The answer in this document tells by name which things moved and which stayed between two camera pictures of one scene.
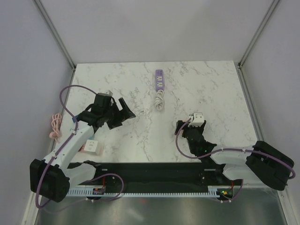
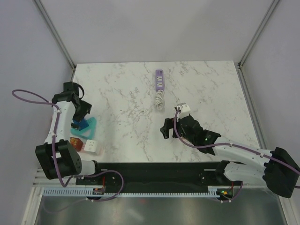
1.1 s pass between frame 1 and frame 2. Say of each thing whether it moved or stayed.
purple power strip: stayed
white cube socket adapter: stayed
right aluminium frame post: stayed
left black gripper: moved
